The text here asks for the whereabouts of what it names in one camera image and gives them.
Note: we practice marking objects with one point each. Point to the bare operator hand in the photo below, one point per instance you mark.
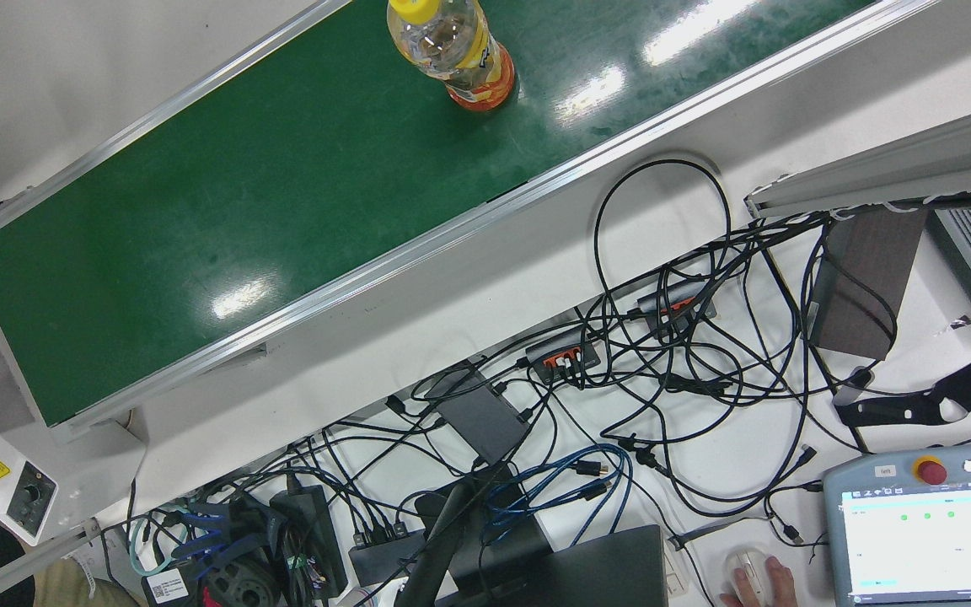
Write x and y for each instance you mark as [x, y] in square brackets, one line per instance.
[782, 590]

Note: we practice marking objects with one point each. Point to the white computer mouse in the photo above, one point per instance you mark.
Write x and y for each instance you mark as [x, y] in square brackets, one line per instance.
[751, 563]

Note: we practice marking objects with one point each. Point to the grey robot teach pendant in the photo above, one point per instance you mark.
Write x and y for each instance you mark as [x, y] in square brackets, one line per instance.
[924, 539]

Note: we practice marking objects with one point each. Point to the black computer monitor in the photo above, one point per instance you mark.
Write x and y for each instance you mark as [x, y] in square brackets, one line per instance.
[603, 565]

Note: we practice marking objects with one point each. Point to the black hub with orange ports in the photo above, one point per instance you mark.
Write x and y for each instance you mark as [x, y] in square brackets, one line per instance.
[561, 350]
[671, 299]

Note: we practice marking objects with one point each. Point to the dark brown wooden box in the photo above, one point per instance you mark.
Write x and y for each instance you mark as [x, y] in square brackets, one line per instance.
[861, 287]

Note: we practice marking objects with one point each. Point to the black monitor stand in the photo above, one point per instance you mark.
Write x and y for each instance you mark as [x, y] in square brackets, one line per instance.
[443, 539]

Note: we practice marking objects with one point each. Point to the dark grey rectangular box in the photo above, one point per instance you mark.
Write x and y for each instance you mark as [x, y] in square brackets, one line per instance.
[481, 417]

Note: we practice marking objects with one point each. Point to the black multiport hub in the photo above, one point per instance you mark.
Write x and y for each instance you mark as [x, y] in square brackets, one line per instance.
[388, 563]

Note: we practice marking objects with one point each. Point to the black power adapter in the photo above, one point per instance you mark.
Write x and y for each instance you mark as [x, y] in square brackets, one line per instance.
[308, 531]

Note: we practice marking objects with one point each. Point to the black round spool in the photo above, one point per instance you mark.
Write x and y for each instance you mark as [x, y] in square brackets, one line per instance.
[237, 586]

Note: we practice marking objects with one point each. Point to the white barcode label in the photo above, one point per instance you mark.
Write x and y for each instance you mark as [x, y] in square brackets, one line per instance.
[167, 586]

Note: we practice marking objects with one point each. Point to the orange juice bottle yellow cap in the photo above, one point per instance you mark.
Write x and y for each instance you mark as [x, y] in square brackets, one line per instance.
[460, 59]

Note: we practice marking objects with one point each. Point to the green conveyor belt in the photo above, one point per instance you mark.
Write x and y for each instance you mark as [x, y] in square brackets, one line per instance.
[283, 169]

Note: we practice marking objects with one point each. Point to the white conveyor control box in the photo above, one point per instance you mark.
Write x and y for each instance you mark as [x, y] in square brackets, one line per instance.
[30, 493]

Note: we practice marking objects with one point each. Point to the black flat bracket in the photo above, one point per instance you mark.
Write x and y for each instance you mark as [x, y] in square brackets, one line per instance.
[898, 411]

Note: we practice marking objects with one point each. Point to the aluminium profile frame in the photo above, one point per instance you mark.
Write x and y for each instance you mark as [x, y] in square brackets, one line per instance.
[890, 173]

